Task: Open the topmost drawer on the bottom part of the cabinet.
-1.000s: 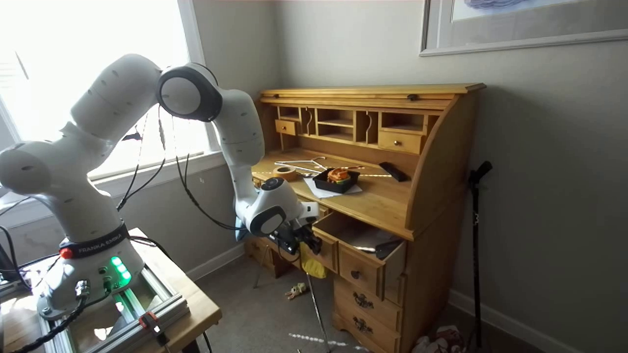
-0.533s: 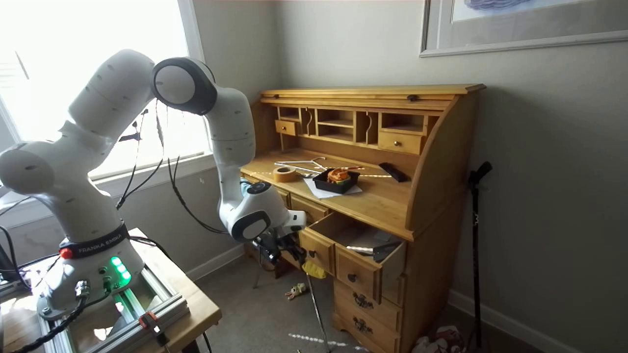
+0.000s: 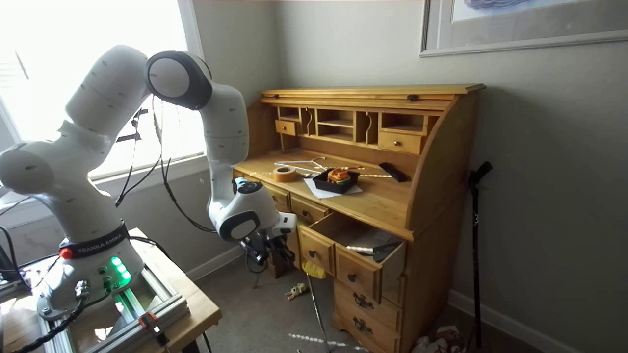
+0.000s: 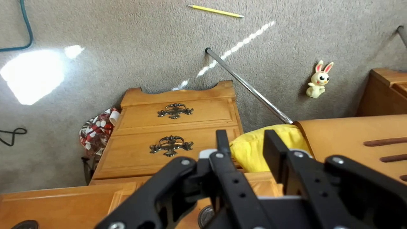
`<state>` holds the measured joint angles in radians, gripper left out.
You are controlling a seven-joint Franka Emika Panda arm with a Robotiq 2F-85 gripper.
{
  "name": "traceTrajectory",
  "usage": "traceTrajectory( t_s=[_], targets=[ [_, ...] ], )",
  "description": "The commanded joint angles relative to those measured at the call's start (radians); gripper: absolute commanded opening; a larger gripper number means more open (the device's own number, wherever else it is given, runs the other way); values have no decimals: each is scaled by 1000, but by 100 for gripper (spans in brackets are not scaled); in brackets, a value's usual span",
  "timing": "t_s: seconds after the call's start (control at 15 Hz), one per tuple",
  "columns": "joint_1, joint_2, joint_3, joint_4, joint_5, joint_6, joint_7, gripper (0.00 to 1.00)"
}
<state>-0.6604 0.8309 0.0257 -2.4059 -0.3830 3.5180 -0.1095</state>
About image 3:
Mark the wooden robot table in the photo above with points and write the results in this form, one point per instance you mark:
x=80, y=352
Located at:
x=197, y=307

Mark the bright window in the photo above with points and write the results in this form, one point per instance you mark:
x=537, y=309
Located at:
x=40, y=40

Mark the grey metal tool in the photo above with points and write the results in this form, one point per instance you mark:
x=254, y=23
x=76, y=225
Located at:
x=366, y=248

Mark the aluminium base frame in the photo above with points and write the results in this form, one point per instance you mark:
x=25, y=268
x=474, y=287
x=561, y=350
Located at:
x=164, y=307

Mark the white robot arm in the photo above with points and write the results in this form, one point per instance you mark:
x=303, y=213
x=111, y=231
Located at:
x=99, y=91

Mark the wide wooden kneehole drawer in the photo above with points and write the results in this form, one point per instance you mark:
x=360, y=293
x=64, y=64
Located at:
x=307, y=211

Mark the wooden roll-top desk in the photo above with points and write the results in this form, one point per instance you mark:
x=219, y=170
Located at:
x=445, y=197

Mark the thin wooden stick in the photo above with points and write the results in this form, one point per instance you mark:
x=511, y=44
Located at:
x=376, y=176

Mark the black remote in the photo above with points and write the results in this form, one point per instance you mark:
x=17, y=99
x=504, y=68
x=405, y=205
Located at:
x=396, y=172

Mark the wooden two-knob pedestal drawer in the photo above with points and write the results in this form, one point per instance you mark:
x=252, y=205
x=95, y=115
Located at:
x=325, y=242

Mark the framed wall picture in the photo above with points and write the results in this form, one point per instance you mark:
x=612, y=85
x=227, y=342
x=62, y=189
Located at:
x=523, y=31

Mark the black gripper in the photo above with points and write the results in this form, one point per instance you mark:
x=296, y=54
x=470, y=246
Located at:
x=272, y=248

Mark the black camera stand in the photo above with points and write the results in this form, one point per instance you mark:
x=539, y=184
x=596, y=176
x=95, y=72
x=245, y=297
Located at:
x=135, y=138

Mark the crumpled red white wrappers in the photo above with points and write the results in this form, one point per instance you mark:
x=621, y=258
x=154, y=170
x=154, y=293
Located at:
x=439, y=340

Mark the small wooden hutch drawer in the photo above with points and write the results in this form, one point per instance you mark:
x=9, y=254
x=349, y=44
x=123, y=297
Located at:
x=286, y=129
x=400, y=142

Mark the wooden single-knob pedestal drawer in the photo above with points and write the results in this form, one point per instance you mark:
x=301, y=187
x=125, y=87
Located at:
x=276, y=199

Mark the white paper sheet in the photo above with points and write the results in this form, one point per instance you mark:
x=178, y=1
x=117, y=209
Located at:
x=317, y=191

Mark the black tray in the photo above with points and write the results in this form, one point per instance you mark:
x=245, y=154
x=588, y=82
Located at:
x=347, y=187

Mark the thin metal rod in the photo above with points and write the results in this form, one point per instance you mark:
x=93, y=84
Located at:
x=317, y=315

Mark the yellow cloth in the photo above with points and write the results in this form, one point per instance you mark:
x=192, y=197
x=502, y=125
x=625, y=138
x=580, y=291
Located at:
x=315, y=270

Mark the bunny toy figure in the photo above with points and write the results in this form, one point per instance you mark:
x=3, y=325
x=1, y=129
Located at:
x=298, y=291

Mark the orange tape roll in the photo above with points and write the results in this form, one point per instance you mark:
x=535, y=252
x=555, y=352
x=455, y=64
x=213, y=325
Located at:
x=286, y=178

